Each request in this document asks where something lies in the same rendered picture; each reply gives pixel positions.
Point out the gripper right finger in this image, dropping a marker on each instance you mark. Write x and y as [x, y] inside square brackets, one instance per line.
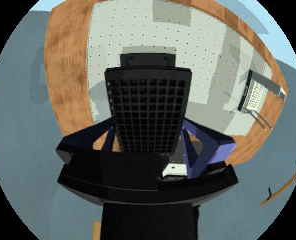
[216, 147]

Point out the white well plate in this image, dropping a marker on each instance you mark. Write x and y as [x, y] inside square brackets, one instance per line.
[255, 92]

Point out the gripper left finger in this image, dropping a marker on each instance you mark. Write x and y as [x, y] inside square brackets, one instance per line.
[86, 137]

